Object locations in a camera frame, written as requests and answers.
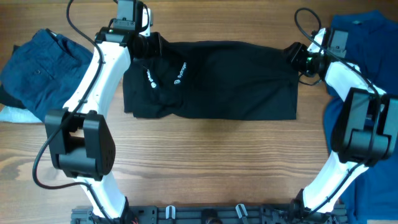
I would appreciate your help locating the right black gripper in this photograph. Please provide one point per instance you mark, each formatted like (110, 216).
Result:
(296, 50)

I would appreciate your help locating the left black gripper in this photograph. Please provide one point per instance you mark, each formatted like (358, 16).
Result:
(155, 52)

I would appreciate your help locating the black polo shirt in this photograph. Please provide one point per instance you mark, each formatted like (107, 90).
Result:
(212, 80)

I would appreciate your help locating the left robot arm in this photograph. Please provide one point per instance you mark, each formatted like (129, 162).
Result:
(78, 136)

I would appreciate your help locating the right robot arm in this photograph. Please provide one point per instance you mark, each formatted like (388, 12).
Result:
(365, 131)

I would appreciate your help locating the blue polo shirt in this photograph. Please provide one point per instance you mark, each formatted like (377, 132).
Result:
(372, 44)

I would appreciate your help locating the folded navy blue shorts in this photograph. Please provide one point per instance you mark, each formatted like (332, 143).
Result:
(45, 72)

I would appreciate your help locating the folded black garment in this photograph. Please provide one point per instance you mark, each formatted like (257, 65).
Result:
(9, 100)

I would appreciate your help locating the folded white garment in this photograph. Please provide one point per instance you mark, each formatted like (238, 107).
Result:
(17, 115)

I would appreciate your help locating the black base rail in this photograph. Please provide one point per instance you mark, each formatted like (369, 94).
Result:
(261, 214)

